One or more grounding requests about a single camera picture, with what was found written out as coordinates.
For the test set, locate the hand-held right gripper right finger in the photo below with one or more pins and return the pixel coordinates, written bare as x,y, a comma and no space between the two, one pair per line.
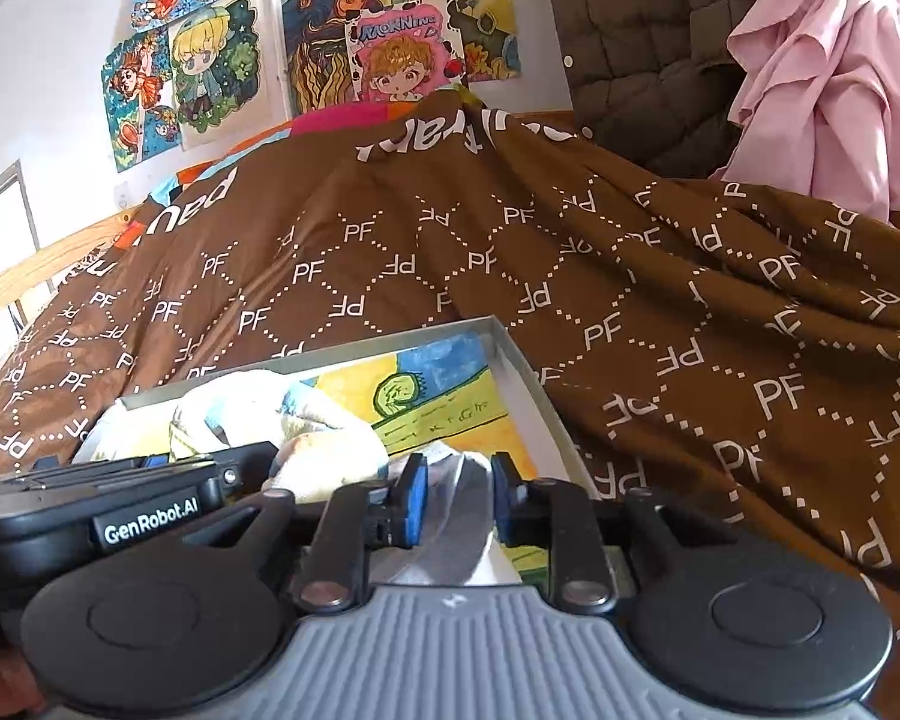
504,499

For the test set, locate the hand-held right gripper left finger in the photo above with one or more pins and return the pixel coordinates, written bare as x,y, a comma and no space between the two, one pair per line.
414,502

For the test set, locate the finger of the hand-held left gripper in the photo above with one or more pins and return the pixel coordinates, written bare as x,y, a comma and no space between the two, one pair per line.
251,469

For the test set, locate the grey cloth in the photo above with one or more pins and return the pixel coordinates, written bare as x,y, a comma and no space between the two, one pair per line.
454,532

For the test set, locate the white muslin towel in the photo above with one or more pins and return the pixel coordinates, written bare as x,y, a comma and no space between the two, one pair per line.
322,442

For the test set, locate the grey tray with painted picture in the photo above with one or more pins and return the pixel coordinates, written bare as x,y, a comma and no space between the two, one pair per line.
435,405

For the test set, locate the brown orange printed blanket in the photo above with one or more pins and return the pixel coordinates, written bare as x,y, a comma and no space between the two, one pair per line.
645,277

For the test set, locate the brown quilted jacket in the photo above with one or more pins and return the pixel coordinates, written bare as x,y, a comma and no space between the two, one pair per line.
630,52

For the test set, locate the pink clothes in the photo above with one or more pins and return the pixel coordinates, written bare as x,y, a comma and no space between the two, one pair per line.
817,75

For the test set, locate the white wall socket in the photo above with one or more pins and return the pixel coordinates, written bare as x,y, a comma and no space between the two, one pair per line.
123,195

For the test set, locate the group of colourful wall drawings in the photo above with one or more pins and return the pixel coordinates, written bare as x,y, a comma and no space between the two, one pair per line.
202,67

